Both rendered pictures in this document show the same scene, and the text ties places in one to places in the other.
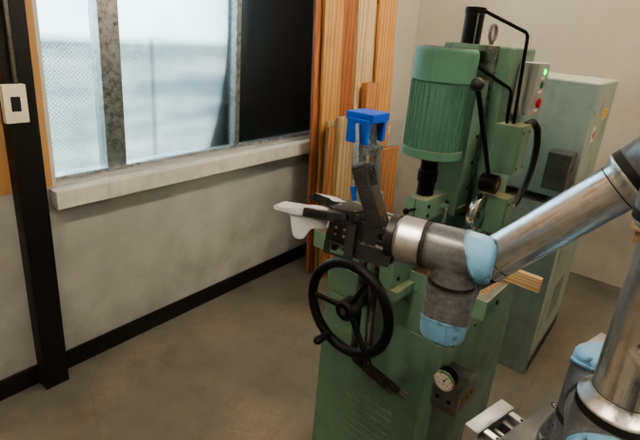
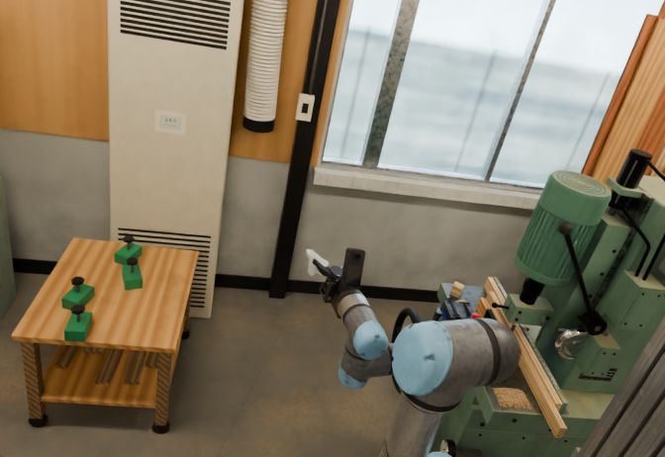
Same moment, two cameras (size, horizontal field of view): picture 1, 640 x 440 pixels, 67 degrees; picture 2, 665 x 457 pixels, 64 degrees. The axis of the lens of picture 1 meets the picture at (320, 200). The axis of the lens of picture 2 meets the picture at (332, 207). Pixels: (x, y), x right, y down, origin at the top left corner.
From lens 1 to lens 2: 89 cm
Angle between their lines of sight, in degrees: 38
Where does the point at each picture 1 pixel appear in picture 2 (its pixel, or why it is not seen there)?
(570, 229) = not seen: hidden behind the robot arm
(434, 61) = (550, 191)
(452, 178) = (562, 301)
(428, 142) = (526, 257)
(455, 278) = (349, 344)
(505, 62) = (652, 217)
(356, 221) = (334, 281)
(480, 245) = (365, 332)
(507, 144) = (623, 296)
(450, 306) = (345, 359)
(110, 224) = (348, 206)
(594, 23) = not seen: outside the picture
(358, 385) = not seen: hidden behind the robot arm
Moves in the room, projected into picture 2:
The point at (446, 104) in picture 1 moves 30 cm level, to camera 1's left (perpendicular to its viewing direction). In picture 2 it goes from (549, 231) to (464, 186)
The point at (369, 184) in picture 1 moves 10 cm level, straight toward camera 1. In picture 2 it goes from (347, 263) to (316, 273)
